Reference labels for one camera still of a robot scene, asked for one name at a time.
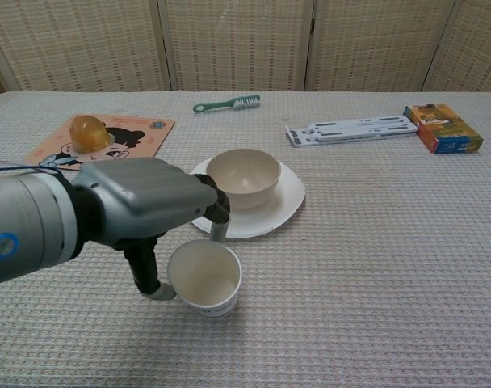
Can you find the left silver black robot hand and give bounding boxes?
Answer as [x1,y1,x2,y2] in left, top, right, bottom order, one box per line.
[73,157,233,302]

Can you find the white paper cup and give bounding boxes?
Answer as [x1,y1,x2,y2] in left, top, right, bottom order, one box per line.
[166,239,243,319]

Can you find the beige bowl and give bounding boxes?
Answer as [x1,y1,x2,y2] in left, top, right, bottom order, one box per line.
[206,148,282,210]

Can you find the large white plate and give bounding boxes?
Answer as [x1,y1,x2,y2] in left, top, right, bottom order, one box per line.
[188,157,307,239]

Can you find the pink cartoon mouse pad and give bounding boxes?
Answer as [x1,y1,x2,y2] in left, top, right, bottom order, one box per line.
[21,114,177,171]

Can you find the wrapped orange bun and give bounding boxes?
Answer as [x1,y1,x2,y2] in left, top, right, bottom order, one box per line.
[69,114,114,154]

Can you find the green cleaning brush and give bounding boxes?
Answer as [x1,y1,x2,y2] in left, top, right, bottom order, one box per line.
[192,94,262,114]

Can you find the beige folding screen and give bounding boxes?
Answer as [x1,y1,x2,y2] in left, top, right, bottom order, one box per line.
[0,0,491,94]

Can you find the white folding laptop stand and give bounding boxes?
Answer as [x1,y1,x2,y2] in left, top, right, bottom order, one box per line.
[285,114,419,149]

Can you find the pale woven tablecloth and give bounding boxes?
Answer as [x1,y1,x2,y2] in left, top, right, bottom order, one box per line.
[0,91,491,388]

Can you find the colourful cardboard box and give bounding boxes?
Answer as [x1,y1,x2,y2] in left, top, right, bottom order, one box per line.
[402,103,485,155]

